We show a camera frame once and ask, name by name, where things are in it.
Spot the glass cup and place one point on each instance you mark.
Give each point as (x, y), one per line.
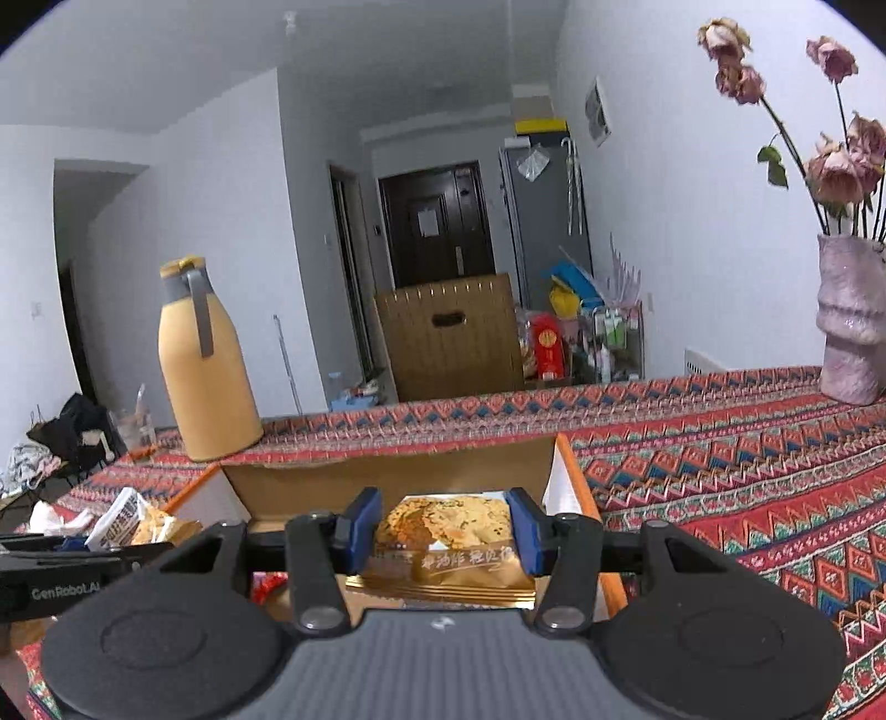
(135, 429)

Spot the white door notice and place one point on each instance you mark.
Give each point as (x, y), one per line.
(429, 223)

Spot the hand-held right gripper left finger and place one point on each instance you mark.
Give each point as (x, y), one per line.
(360, 529)

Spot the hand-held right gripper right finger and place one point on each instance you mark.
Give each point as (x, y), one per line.
(527, 529)

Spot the gold cookie snack packet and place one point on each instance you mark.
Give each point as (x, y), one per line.
(149, 526)
(450, 547)

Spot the yellow box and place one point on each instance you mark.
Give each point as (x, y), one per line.
(542, 126)

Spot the dried pink roses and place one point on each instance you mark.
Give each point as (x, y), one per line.
(837, 169)

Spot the white folded umbrella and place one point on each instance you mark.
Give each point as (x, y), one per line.
(572, 187)

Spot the clear plastic bag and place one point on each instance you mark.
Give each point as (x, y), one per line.
(531, 164)

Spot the yellow thermos jug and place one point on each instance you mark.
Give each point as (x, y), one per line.
(204, 381)

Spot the blue floor clutter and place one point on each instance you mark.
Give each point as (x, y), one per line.
(353, 398)

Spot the brown chair back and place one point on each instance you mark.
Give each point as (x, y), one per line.
(450, 360)

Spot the grey refrigerator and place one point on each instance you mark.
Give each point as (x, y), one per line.
(547, 235)

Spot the red gift box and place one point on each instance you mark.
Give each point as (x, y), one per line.
(547, 346)

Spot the black bag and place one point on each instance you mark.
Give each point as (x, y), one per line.
(76, 429)

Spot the red snack packet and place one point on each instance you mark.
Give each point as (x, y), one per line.
(266, 588)

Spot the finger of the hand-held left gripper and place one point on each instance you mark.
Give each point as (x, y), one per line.
(73, 543)
(131, 555)

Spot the pink ceramic vase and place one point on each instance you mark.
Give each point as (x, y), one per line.
(851, 325)

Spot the dark door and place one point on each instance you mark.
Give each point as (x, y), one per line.
(405, 256)

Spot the clothes pile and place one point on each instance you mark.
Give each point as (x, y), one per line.
(28, 471)

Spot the red patterned tablecloth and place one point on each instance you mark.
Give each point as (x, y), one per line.
(727, 471)

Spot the blue plastic item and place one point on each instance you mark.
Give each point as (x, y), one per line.
(574, 277)

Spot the orange cardboard box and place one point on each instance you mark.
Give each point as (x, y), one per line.
(311, 484)

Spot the white radiator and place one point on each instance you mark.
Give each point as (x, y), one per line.
(702, 362)

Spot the yellow bag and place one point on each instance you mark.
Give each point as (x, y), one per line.
(564, 301)

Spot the white wall panel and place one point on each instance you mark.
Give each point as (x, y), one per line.
(599, 111)

